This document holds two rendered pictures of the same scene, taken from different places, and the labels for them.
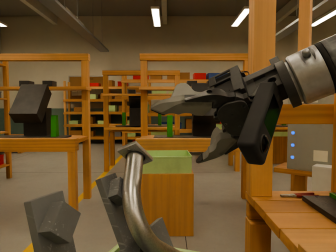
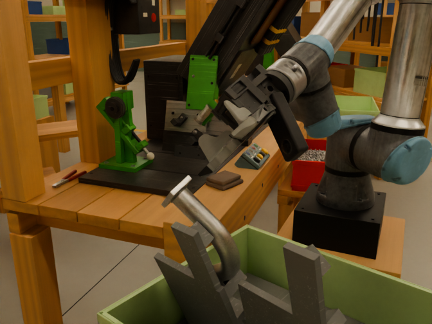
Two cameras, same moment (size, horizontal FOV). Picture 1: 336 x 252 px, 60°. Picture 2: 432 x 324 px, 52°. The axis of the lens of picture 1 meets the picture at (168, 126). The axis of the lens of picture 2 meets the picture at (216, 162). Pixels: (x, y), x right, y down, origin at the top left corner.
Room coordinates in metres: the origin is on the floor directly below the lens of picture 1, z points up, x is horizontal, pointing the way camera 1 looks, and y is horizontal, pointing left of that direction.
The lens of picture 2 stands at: (0.26, 0.60, 1.42)
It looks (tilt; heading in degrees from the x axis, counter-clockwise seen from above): 18 degrees down; 290
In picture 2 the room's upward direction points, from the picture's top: straight up
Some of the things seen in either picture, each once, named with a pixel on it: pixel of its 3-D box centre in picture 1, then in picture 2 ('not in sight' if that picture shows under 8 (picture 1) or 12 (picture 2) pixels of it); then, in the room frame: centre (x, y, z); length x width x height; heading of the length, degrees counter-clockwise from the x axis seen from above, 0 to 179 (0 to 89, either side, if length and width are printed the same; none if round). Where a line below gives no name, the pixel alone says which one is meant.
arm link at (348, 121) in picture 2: not in sight; (351, 140); (0.30, -0.54, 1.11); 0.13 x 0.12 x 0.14; 137
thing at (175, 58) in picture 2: not in sight; (179, 96); (1.09, -1.21, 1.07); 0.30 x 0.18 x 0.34; 89
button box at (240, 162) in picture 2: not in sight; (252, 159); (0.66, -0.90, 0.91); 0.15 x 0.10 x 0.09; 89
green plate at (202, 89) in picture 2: not in sight; (204, 81); (0.89, -1.02, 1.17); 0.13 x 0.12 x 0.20; 89
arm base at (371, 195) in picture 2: not in sight; (346, 182); (0.31, -0.55, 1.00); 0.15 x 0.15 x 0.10
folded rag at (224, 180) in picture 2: not in sight; (224, 179); (0.69, -0.66, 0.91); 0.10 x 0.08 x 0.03; 66
